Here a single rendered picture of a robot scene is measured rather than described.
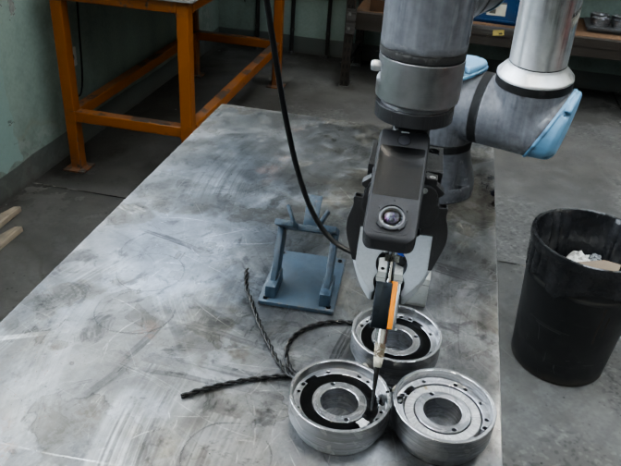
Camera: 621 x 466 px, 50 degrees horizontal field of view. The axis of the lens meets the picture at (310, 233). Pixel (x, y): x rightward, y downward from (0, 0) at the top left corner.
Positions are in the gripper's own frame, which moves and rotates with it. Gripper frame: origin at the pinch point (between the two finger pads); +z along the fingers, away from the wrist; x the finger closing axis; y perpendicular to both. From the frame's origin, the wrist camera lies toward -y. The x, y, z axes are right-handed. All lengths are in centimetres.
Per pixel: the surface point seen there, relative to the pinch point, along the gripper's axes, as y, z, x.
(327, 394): -4.4, 10.9, 4.7
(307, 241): 28.9, 13.2, 12.7
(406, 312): 10.5, 9.8, -2.8
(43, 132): 186, 76, 151
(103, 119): 188, 68, 124
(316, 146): 65, 13, 17
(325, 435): -11.0, 9.8, 4.0
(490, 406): -3.6, 9.5, -12.1
